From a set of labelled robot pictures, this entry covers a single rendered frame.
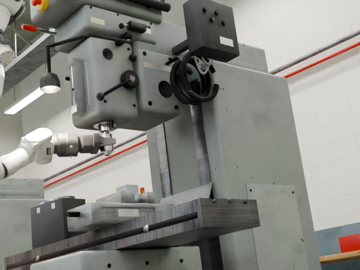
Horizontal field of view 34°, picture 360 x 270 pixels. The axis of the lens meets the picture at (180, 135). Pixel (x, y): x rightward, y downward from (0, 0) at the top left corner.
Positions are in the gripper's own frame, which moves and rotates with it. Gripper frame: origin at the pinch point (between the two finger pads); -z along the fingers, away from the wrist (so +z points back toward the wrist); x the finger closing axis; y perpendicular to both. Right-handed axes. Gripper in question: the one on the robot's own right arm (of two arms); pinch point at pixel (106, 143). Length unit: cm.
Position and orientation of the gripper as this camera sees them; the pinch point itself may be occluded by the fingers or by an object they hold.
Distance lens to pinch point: 219.0
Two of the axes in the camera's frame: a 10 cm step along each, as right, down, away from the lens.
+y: 1.1, 9.6, -2.7
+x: -2.6, 2.9, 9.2
